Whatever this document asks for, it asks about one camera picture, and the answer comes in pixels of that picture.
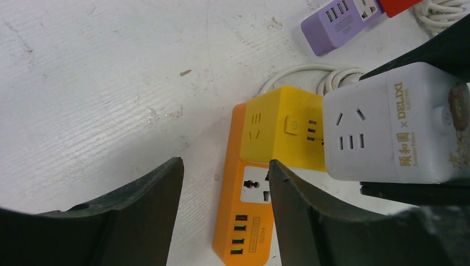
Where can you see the red cube plug adapter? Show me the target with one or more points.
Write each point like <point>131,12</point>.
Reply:
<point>395,7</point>

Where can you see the orange power strip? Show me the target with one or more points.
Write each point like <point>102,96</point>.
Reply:
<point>244,225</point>

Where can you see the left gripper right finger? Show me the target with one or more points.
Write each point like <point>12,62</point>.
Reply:
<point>316,228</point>

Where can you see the purple power strip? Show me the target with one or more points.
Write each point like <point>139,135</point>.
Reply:
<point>339,21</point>

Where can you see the yellow cube plug adapter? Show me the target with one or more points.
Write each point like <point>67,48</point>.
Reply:
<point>284,124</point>

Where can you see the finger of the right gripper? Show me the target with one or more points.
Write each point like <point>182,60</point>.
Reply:
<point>448,51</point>
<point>452,193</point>

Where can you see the white cube plug adapter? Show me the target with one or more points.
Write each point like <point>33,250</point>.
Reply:
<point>406,125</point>

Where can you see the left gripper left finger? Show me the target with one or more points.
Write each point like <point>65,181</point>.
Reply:
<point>131,225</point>

